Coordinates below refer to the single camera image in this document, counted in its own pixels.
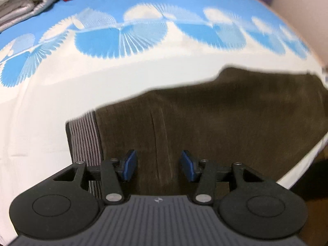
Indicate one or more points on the blue white leaf-print bed sheet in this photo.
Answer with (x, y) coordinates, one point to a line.
(76, 82)

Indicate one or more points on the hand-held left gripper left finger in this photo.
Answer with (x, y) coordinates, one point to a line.
(130, 164)

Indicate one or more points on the white folded quilt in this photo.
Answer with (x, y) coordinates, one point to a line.
(23, 0)

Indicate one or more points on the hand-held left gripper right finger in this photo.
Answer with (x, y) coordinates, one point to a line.
(187, 165)

